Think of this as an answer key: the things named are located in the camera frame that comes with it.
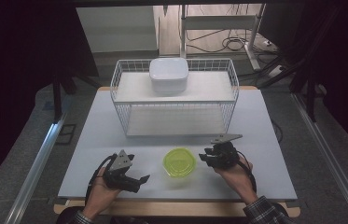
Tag yellow-green plastic container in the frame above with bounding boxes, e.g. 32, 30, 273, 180
162, 147, 198, 179

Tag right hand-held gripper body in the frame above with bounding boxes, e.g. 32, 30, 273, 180
209, 133, 244, 171

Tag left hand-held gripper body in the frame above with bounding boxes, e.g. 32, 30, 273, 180
101, 149, 142, 194

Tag person's left hand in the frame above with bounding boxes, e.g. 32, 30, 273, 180
82, 174, 123, 221

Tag white lidded container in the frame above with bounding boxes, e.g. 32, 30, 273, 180
148, 57, 190, 93

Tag white wire shelf rack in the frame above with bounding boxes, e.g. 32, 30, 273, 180
109, 58, 241, 138

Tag person's right hand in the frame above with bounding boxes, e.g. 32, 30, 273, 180
213, 155, 259, 205

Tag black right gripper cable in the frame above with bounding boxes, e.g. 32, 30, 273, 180
236, 150, 258, 194

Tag aluminium floor rail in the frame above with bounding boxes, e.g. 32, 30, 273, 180
4, 120, 69, 224
290, 92, 348, 224

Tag white metal desk frame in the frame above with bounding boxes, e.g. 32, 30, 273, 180
179, 3, 269, 72

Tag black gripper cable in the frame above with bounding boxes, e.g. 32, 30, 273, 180
85, 153, 118, 203
236, 150, 258, 194

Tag black metal stand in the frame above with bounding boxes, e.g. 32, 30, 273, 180
50, 69, 103, 123

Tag black floor cables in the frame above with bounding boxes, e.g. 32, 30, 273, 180
185, 28, 257, 54

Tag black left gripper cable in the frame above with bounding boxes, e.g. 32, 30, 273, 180
85, 153, 118, 203

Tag white panel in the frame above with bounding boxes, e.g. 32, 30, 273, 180
76, 6, 160, 54

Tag dark curtain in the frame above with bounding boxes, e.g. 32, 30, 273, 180
0, 0, 99, 202
257, 0, 348, 154

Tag white power strip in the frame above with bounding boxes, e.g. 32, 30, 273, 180
266, 64, 288, 79

